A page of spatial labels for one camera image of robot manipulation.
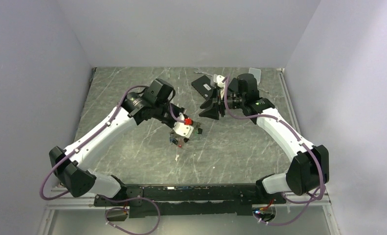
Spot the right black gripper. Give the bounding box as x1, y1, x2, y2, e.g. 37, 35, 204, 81
199, 88, 246, 120

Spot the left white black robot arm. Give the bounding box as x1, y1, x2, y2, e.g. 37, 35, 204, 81
49, 78, 195, 206

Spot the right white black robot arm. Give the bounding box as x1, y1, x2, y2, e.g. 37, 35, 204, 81
191, 73, 329, 203

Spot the black box with white label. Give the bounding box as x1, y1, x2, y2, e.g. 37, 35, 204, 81
191, 75, 215, 99

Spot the clear plastic container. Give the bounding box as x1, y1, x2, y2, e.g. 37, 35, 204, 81
249, 68, 262, 84

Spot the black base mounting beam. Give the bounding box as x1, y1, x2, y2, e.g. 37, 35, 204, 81
94, 183, 285, 218

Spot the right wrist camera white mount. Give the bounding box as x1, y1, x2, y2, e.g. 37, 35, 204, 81
213, 74, 228, 99

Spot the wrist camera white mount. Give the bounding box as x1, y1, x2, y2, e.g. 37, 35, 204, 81
173, 113, 194, 139
213, 74, 228, 99

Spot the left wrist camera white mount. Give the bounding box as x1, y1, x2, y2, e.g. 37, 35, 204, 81
173, 113, 194, 139

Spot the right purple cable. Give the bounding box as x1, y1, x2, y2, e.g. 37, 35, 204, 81
223, 73, 327, 227

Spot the aluminium frame rail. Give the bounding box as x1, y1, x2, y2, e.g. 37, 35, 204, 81
280, 186, 331, 206

